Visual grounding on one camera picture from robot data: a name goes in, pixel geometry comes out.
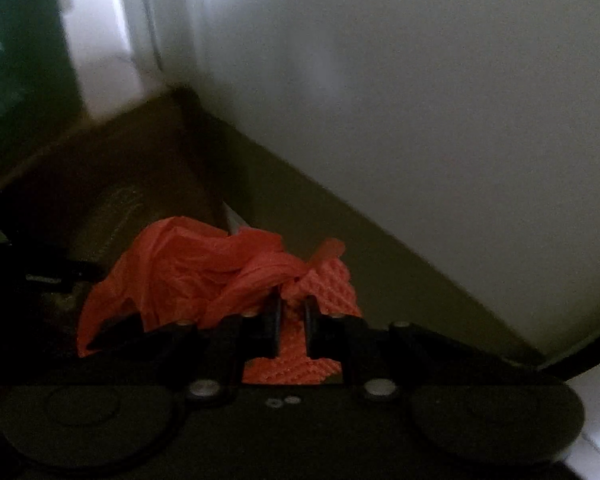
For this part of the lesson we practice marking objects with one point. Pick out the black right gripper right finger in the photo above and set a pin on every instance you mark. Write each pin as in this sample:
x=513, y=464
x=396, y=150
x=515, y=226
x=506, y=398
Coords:
x=332, y=336

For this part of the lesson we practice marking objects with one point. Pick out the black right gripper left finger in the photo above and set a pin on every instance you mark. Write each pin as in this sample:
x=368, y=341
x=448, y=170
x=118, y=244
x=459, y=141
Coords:
x=253, y=335

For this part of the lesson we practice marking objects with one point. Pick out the orange plastic bag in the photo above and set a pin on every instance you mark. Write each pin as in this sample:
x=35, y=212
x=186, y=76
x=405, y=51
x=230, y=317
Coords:
x=182, y=270

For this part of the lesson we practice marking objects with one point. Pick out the teal deer trash bin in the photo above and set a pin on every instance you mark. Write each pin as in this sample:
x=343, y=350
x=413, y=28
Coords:
x=39, y=94

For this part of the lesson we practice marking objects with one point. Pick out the wooden nightstand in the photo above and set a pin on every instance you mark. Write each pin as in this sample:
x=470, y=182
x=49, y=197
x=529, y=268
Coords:
x=85, y=197

